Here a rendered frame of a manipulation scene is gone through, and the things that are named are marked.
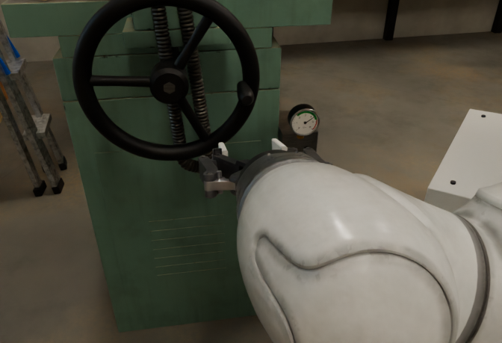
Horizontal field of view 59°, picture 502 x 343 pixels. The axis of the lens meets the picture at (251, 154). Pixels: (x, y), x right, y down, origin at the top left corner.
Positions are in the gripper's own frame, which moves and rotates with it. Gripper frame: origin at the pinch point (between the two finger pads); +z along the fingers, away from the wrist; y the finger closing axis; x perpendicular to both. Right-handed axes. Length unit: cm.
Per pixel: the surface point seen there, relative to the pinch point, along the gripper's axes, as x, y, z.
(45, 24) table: -20.8, 32.2, 29.1
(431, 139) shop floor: 28, -109, 144
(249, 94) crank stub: -7.5, -1.3, 8.4
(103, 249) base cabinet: 31, 31, 48
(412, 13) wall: -47, -175, 291
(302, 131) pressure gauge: 2.2, -15.0, 31.1
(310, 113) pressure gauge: -1.5, -16.5, 29.8
